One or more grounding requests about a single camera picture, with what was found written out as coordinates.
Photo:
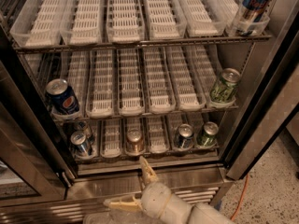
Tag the green can bottom shelf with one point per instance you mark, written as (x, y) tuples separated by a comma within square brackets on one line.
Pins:
[(207, 135)]

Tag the rear silver can bottom left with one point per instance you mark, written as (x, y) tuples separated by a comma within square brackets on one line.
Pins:
[(85, 127)]

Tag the blue Pepsi can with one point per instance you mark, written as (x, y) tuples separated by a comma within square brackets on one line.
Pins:
[(62, 96)]

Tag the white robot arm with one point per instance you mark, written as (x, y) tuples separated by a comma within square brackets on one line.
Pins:
[(181, 212)]

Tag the bottom wire shelf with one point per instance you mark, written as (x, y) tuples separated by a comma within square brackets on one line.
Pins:
[(169, 155)]

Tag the silver blue Red Bull can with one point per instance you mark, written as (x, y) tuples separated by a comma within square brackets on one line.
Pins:
[(81, 143)]

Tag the blue floor tape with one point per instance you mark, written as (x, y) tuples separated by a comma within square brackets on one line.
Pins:
[(218, 206)]

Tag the green can shelf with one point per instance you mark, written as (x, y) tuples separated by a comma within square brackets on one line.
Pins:
[(225, 86), (207, 135)]

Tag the glass fridge door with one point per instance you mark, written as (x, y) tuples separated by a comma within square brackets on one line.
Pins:
[(31, 144)]

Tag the green can middle shelf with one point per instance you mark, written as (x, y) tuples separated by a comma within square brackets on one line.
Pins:
[(225, 86)]

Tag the gold bronze can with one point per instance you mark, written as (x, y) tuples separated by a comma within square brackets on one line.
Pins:
[(134, 141)]

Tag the top wire shelf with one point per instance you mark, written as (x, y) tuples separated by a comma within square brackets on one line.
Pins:
[(224, 39)]

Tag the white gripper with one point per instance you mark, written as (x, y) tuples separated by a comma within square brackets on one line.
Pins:
[(154, 199)]

